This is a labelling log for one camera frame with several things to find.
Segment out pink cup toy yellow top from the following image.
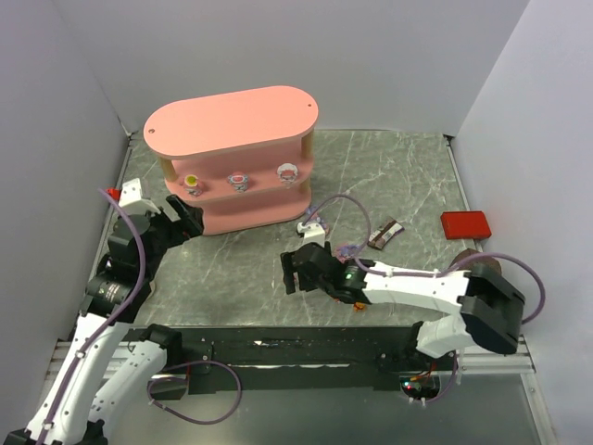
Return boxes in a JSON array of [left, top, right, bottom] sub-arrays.
[[183, 174, 204, 197]]

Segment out purple bunny toy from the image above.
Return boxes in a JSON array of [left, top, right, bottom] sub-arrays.
[[334, 244, 359, 262]]

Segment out pink cloud toy blue bows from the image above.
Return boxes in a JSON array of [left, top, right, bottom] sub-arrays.
[[227, 172, 249, 193]]

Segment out pink white frilly toy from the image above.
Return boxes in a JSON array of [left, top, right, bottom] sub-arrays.
[[276, 162, 299, 185]]

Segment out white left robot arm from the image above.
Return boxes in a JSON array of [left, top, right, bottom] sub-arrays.
[[5, 195, 204, 444]]

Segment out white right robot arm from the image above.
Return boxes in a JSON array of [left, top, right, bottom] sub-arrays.
[[280, 243, 525, 358]]

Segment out pink three-tier wooden shelf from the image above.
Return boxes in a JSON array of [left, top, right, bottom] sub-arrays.
[[144, 85, 319, 235]]

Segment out purple bunny on pink base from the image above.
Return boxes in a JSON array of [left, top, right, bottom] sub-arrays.
[[306, 207, 330, 235]]

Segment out orange bear toy right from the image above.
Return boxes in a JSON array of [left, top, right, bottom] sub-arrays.
[[353, 302, 367, 312]]

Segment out brown chocolate bar wrapper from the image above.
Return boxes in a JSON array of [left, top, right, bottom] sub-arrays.
[[367, 219, 405, 250]]

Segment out red box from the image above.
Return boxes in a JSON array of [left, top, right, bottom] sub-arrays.
[[440, 210, 492, 240]]

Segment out green brown tape roll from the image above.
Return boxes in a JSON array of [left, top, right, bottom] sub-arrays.
[[450, 248, 502, 274]]

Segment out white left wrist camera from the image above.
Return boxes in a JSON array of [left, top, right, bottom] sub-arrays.
[[119, 178, 159, 215]]

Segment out black base frame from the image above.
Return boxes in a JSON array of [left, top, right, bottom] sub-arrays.
[[168, 326, 454, 395]]

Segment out purple loose cable loop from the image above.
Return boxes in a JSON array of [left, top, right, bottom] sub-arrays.
[[146, 360, 244, 426]]

